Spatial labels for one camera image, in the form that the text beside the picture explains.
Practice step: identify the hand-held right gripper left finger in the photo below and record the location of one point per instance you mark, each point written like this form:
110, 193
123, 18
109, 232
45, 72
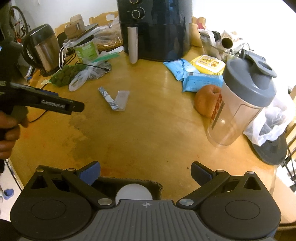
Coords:
90, 173

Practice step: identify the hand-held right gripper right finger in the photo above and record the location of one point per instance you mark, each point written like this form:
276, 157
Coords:
200, 174

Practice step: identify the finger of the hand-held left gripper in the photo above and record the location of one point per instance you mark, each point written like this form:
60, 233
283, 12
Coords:
47, 92
69, 106

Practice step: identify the white cup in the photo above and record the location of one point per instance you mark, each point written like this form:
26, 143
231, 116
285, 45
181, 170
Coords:
134, 192

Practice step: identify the brown cardboard box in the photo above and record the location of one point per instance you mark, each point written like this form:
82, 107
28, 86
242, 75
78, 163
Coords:
138, 179

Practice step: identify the person's left hand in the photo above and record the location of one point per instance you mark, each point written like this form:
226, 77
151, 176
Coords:
8, 136

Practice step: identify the small green white tag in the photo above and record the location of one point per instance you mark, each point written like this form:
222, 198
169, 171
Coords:
46, 82

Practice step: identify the bag of green balls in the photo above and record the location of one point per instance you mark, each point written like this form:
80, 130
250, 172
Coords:
64, 75

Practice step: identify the clear plastic bag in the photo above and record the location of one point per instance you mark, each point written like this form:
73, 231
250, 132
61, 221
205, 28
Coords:
77, 82

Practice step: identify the small clear wrapper packet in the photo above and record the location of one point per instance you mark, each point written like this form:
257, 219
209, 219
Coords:
107, 97

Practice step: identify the steel electric kettle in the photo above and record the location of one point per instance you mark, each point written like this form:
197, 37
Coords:
46, 51

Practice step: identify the bicycle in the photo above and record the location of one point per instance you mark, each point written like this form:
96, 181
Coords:
20, 24

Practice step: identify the clear plastic piece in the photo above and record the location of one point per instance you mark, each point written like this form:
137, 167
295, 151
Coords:
122, 99

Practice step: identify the green-edged zip bag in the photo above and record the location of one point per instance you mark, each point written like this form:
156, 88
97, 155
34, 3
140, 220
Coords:
108, 56

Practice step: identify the clear shaker bottle grey lid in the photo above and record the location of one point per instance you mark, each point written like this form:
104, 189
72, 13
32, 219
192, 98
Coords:
233, 115

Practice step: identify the brown cardboard holder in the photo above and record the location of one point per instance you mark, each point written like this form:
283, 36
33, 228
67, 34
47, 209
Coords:
74, 29

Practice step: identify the silver flat device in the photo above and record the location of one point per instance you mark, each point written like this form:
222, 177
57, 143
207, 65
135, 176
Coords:
89, 32

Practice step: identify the dark grey round base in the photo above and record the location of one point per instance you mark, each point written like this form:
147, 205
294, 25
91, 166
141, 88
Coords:
270, 153

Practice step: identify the white plastic bag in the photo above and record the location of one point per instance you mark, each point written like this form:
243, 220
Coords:
261, 132

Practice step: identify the clear bag of bread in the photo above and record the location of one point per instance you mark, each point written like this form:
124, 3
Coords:
108, 38

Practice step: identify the blue plastic object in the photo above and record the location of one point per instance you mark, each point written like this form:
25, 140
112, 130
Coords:
8, 193

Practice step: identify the blue wipes packet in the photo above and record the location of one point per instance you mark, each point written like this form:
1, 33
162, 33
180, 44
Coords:
179, 68
201, 82

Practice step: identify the yellow wipes packet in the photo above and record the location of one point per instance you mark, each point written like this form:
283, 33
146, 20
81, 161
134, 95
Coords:
208, 64

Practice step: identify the black air fryer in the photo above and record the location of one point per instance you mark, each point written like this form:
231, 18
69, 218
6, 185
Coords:
157, 30

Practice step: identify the clear bag of clutter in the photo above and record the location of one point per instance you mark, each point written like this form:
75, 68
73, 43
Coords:
208, 39

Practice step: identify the foil roll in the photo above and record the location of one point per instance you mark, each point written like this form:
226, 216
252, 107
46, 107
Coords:
227, 41

